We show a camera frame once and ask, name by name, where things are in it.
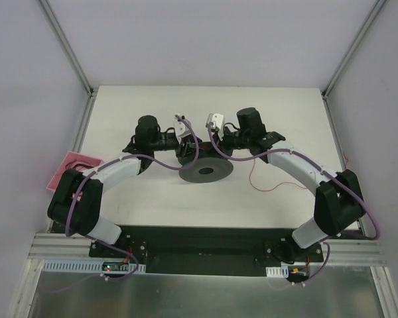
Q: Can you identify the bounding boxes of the white cable duct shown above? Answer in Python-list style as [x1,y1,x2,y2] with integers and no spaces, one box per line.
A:
[265,265,289,279]
[43,260,146,275]

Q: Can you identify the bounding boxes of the right aluminium frame post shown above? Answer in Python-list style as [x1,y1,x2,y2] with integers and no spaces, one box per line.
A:
[321,0,387,97]

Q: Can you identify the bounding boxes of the shiny metal sheet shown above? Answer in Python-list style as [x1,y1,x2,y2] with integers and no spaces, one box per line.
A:
[9,259,398,317]

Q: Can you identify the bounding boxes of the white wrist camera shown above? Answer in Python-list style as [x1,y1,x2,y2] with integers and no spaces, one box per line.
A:
[206,113,225,140]
[173,114,192,143]

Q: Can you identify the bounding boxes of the right white cable duct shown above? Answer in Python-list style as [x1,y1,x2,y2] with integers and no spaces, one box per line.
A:
[265,265,289,279]

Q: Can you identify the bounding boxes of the black cable spool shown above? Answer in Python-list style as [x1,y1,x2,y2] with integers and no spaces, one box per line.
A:
[178,142,233,184]

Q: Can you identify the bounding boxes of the pink plastic box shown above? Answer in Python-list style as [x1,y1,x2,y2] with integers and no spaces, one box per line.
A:
[46,151,103,192]

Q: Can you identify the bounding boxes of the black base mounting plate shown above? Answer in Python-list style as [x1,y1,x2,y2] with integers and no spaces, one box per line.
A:
[51,221,367,276]

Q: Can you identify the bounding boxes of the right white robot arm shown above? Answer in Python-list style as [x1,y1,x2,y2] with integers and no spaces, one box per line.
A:
[206,107,366,264]

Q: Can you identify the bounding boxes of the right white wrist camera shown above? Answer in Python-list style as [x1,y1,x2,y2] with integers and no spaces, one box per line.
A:
[206,113,225,140]

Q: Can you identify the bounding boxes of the front aluminium rail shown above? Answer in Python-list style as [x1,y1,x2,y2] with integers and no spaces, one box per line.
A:
[28,233,99,258]

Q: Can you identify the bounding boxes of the left white cable duct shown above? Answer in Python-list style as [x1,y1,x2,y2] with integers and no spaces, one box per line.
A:
[43,260,146,275]

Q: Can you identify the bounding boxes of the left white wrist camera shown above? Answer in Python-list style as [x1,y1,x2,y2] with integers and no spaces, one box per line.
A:
[173,114,192,143]

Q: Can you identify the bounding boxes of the aluminium frame post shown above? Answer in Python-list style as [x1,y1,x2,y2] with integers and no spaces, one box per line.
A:
[38,0,97,97]
[321,0,387,97]

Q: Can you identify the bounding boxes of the thin red wire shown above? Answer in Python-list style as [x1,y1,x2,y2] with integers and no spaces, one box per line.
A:
[248,152,351,193]

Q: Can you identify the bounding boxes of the left aluminium frame post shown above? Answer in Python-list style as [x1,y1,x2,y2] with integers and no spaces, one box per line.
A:
[38,0,97,97]

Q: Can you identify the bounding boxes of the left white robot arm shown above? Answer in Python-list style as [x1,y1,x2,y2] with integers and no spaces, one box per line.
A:
[47,115,200,258]

